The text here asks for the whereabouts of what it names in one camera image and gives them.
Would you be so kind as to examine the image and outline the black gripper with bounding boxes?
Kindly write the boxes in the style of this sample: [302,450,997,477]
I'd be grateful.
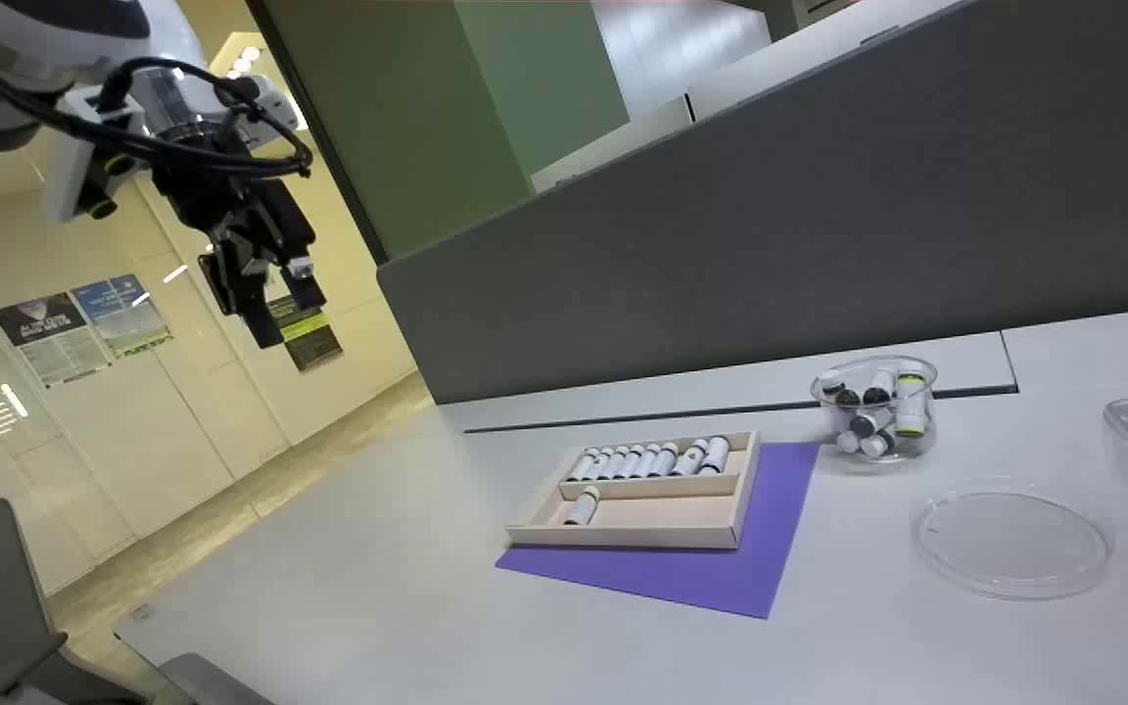
[150,118,331,351]

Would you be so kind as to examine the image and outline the wooden two-segment box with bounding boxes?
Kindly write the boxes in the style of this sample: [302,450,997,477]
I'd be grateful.
[506,427,763,552]

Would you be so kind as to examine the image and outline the clear round plastic container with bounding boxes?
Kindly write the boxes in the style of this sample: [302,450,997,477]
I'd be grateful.
[805,351,945,472]

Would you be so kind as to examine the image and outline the gray partition panel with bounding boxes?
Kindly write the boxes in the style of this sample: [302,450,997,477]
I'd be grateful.
[376,0,1128,407]

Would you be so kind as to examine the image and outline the purple paper mat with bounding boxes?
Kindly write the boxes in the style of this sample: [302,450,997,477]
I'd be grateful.
[493,437,822,622]

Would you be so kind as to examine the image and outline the white and yellow battery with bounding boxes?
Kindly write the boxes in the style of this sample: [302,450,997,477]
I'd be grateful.
[890,366,932,437]

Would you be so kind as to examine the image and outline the clear round plastic lid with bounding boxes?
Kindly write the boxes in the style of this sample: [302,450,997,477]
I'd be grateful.
[907,487,1117,603]

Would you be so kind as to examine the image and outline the black and green wall poster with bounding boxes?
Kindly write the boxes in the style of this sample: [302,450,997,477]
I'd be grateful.
[268,295,348,374]

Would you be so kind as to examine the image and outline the blue and green wall poster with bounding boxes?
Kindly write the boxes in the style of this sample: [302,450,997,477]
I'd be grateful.
[69,270,176,365]

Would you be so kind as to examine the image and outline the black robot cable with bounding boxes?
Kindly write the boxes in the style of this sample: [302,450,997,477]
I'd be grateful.
[0,35,319,184]

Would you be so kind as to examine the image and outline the dark wall poster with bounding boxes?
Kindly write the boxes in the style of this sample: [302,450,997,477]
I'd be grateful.
[0,291,114,393]

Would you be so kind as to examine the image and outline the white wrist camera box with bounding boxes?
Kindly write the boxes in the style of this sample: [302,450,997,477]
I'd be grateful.
[37,124,139,227]

